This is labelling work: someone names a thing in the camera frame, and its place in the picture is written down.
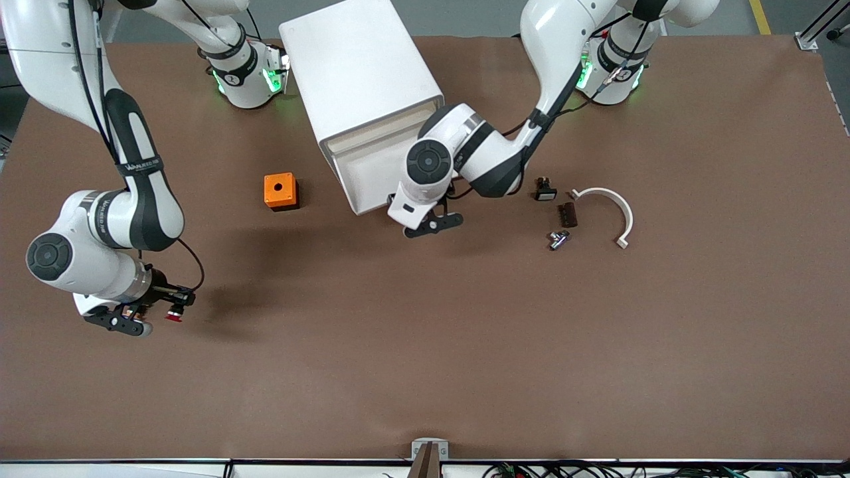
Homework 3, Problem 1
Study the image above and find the white drawer cabinet housing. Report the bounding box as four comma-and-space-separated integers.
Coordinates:
279, 0, 446, 150

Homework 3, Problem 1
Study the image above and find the orange box with round hole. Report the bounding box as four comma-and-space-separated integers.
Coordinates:
264, 173, 300, 212

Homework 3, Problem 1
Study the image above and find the brown wooden strip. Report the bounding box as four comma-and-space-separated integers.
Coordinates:
406, 441, 444, 478

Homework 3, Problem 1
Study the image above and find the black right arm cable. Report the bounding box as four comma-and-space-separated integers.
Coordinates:
66, 0, 205, 296

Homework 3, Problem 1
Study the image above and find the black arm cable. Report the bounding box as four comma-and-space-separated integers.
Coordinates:
501, 10, 665, 137
66, 0, 205, 296

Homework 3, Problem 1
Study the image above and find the white table edge rail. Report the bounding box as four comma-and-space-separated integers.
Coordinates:
0, 458, 850, 478

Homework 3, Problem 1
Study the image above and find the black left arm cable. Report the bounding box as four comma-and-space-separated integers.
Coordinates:
501, 10, 665, 137

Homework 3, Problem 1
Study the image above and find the white half-ring pipe clamp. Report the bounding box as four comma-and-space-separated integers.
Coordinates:
570, 187, 634, 250

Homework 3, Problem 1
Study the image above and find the grey metal table bracket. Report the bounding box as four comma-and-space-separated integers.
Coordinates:
411, 438, 450, 461

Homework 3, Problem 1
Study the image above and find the black cable bundle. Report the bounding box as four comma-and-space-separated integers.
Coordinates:
483, 461, 850, 478

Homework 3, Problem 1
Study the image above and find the aluminium frame profile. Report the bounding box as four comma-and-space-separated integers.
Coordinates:
795, 0, 850, 52

